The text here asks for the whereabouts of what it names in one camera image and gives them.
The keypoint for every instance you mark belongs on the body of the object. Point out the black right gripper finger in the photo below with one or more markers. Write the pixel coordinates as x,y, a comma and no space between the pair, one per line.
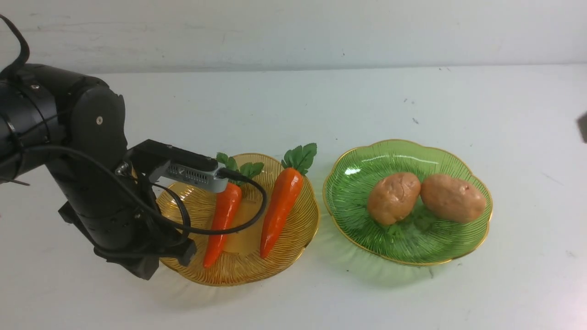
582,126

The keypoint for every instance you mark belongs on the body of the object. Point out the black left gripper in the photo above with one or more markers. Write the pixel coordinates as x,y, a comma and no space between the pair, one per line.
120,230

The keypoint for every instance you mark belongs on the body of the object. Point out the orange toy carrot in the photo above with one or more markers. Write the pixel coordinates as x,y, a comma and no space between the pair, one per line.
227,205
286,189

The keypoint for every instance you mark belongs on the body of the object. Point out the brown toy potato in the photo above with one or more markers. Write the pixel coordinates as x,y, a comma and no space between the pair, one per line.
393,198
452,199

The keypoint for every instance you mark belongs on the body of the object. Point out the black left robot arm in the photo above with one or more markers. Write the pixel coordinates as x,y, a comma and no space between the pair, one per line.
74,125

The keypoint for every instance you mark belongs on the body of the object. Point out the green ribbed plastic plate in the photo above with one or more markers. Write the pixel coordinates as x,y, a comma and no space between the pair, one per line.
419,240

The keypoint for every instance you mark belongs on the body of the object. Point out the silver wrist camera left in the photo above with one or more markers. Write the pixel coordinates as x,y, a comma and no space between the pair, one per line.
192,172

